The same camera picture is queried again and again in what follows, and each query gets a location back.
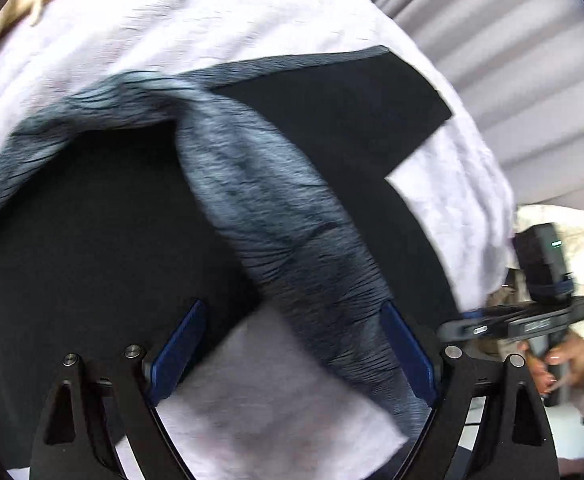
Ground dark blue patterned pants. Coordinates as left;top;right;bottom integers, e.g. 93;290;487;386
0;47;456;468

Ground person's right hand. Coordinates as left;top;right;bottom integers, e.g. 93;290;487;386
516;332;584;396

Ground lavender plush bed blanket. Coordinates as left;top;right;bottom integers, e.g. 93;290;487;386
0;0;514;479

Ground grey pleated curtain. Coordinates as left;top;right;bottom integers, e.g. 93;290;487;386
371;0;584;209

